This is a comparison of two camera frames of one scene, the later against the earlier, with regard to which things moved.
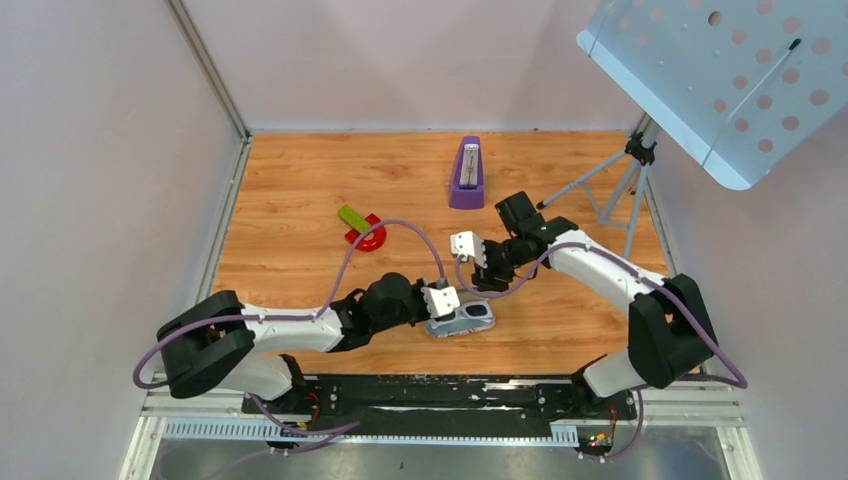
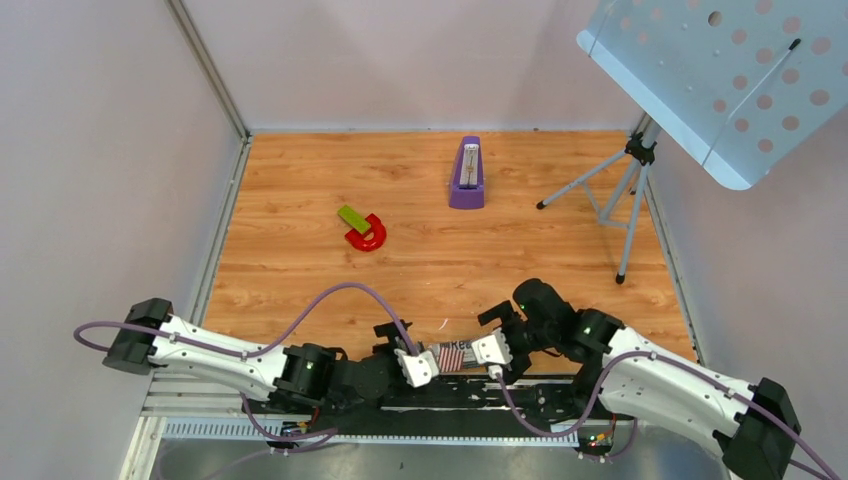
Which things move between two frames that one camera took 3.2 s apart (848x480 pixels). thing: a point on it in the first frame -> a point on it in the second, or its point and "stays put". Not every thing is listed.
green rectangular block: (353, 218) stays put
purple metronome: (468, 180) stays put
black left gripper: (416, 288) -> (389, 330)
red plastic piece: (368, 244) stays put
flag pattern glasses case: (473, 314) -> (456, 357)
